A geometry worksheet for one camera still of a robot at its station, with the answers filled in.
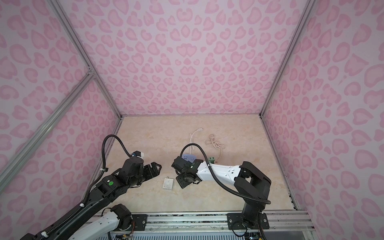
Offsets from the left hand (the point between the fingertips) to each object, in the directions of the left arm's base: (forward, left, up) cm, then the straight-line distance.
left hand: (159, 169), depth 76 cm
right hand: (-2, -11, -10) cm, 15 cm away
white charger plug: (-3, -3, -12) cm, 13 cm away
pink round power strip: (+24, -30, -12) cm, 41 cm away
